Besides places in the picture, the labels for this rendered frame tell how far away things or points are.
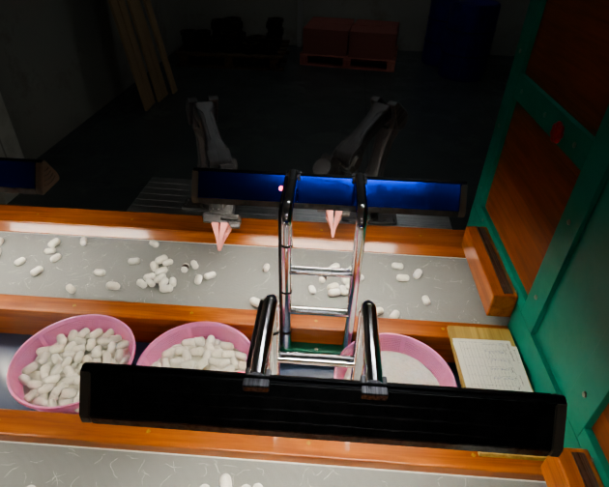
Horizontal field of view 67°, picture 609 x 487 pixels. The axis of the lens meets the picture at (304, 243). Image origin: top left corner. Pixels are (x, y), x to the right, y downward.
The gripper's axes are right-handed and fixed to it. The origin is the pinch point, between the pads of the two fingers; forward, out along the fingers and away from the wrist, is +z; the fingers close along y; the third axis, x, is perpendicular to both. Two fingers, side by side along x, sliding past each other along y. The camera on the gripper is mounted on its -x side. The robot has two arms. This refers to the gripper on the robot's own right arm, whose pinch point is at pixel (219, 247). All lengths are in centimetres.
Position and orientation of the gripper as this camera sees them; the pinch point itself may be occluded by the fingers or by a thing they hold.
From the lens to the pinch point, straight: 131.8
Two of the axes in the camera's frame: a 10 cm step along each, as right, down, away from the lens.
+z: -0.6, 9.7, -2.2
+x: 0.1, 2.2, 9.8
